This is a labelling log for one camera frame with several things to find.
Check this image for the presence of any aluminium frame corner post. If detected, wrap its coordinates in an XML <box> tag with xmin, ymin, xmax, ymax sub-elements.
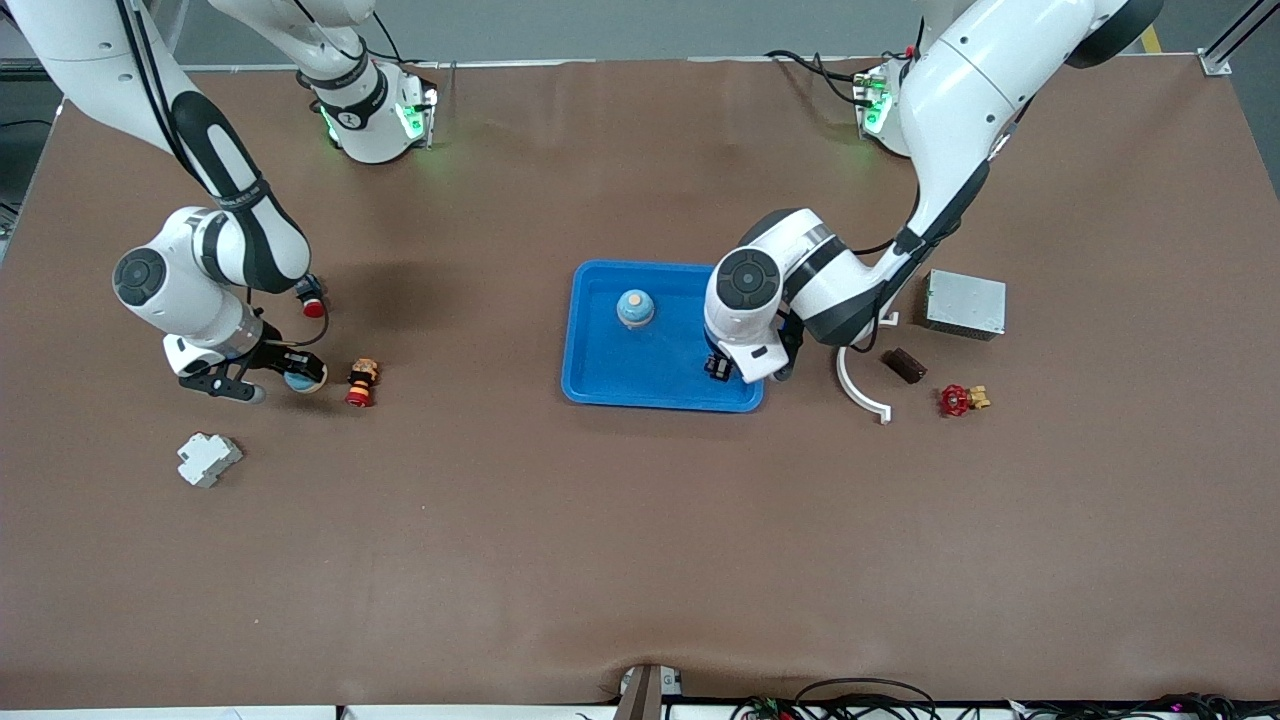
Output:
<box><xmin>1198</xmin><ymin>0</ymin><xmax>1280</xmax><ymax>77</ymax></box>

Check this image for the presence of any black cable bundle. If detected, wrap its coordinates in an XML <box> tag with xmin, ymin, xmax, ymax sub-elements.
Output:
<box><xmin>1020</xmin><ymin>692</ymin><xmax>1280</xmax><ymax>720</ymax></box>

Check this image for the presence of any black arm base cable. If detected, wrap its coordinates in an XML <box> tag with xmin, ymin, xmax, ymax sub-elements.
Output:
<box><xmin>765</xmin><ymin>48</ymin><xmax>871</xmax><ymax>109</ymax></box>

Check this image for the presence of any red handle brass valve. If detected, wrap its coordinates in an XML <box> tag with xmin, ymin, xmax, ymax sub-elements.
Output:
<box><xmin>938</xmin><ymin>383</ymin><xmax>992</xmax><ymax>418</ymax></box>

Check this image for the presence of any silver metal power supply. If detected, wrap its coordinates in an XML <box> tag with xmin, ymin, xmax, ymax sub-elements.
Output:
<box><xmin>921</xmin><ymin>269</ymin><xmax>1007</xmax><ymax>342</ymax></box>

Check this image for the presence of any black looped cable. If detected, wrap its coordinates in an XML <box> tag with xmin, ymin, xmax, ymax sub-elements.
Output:
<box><xmin>795</xmin><ymin>677</ymin><xmax>941</xmax><ymax>720</ymax></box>

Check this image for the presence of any brown table mat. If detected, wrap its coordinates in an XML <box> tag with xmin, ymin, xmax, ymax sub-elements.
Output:
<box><xmin>0</xmin><ymin>55</ymin><xmax>1280</xmax><ymax>711</ymax></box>

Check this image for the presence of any blue plastic tray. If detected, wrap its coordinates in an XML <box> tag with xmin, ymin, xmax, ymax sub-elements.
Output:
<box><xmin>560</xmin><ymin>260</ymin><xmax>766</xmax><ymax>413</ymax></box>

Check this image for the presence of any white curved plastic clamp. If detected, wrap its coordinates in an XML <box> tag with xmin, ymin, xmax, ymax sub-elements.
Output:
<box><xmin>836</xmin><ymin>312</ymin><xmax>900</xmax><ymax>425</ymax></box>

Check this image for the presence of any white circuit breaker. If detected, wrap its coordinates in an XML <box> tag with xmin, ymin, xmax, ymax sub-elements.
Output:
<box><xmin>177</xmin><ymin>432</ymin><xmax>244</xmax><ymax>489</ymax></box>

